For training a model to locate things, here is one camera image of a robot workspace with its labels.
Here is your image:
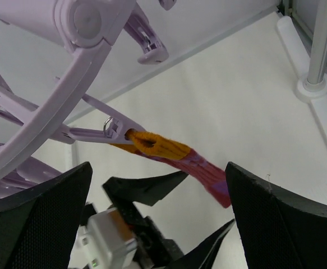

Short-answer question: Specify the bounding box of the maroon purple sock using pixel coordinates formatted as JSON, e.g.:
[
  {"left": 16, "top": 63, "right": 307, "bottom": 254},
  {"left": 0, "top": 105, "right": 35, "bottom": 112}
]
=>
[{"left": 113, "top": 129, "right": 231, "bottom": 208}]

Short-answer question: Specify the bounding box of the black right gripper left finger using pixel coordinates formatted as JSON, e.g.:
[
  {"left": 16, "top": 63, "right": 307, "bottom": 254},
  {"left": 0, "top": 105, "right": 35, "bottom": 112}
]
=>
[{"left": 0, "top": 162, "right": 93, "bottom": 268}]

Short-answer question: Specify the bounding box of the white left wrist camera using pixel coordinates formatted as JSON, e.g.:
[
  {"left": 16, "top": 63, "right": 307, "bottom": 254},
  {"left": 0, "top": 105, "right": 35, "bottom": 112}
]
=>
[{"left": 68, "top": 203, "right": 141, "bottom": 268}]

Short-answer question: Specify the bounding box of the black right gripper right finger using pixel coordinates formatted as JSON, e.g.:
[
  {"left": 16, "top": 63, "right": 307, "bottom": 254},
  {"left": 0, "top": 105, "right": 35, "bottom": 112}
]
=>
[{"left": 225, "top": 162, "right": 327, "bottom": 268}]

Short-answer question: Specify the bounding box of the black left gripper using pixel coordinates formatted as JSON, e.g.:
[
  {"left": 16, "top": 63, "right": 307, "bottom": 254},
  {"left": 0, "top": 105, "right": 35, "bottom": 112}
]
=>
[{"left": 102, "top": 171, "right": 236, "bottom": 269}]

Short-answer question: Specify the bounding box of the lilac round clip hanger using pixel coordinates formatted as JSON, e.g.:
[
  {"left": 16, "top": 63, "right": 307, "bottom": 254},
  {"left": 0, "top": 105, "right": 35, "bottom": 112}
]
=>
[{"left": 0, "top": 1, "right": 169, "bottom": 198}]

